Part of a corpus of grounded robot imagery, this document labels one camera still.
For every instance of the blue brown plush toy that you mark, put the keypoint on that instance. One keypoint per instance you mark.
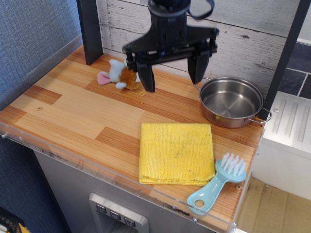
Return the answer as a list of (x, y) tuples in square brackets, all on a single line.
[(121, 75)]

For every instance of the white ribbed cabinet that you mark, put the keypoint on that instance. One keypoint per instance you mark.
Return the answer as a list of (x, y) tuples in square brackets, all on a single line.
[(283, 159)]

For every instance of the dark grey post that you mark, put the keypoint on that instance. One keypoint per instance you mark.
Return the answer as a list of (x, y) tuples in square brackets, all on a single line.
[(90, 29), (294, 31)]

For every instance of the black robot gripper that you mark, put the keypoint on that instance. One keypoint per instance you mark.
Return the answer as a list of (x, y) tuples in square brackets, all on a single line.
[(168, 39)]

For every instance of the yellow cloth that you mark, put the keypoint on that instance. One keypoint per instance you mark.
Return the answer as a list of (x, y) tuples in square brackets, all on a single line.
[(176, 153)]

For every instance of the dark grey right post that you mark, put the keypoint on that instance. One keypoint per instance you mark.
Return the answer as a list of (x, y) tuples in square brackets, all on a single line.
[(294, 31)]

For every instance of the yellow object bottom left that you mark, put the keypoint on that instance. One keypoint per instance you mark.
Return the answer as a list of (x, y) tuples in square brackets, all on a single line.
[(10, 225)]

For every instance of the dark grey left post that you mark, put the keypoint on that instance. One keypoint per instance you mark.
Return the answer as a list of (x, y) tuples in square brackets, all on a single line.
[(90, 29)]

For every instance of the stainless steel pot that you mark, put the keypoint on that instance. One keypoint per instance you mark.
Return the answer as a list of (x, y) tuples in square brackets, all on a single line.
[(232, 103)]

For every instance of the clear acrylic table guard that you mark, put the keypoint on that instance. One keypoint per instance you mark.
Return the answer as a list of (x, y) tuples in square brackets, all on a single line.
[(72, 178)]

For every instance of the silver control panel with buttons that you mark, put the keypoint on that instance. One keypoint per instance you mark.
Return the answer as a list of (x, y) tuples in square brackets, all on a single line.
[(111, 217)]

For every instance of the light blue dish brush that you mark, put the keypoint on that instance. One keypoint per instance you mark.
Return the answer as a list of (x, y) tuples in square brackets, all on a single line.
[(231, 168)]

